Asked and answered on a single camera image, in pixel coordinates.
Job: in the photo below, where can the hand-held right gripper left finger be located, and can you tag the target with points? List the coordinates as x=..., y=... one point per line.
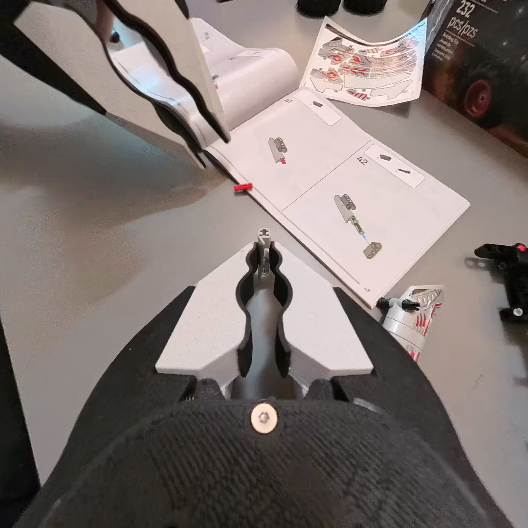
x=202, y=330

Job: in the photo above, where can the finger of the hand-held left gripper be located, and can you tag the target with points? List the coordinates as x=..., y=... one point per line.
x=181, y=49
x=62, y=53

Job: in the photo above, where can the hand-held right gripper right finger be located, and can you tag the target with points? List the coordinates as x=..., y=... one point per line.
x=326, y=330

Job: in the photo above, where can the long grey toy piece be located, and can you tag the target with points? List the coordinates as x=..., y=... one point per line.
x=264, y=237

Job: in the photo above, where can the red toy pin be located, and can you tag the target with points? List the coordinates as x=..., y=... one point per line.
x=242, y=187

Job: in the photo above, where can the grey desk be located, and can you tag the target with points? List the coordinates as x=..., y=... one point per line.
x=103, y=247

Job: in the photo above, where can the grey toy panel red stickers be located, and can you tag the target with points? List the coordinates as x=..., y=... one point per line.
x=406, y=326

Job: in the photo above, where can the black toy tyre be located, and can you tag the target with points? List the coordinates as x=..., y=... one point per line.
x=319, y=7
x=365, y=6

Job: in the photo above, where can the white instruction booklet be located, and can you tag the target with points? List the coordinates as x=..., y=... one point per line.
x=330, y=165

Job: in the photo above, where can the toy sticker sheet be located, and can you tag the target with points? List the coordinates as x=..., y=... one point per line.
x=363, y=62

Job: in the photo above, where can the black toy chassis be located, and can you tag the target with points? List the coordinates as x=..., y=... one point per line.
x=511, y=280

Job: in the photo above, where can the person's black clothing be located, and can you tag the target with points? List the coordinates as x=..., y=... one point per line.
x=12, y=412

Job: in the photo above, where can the black toy set box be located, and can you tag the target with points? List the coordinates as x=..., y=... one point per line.
x=486, y=62

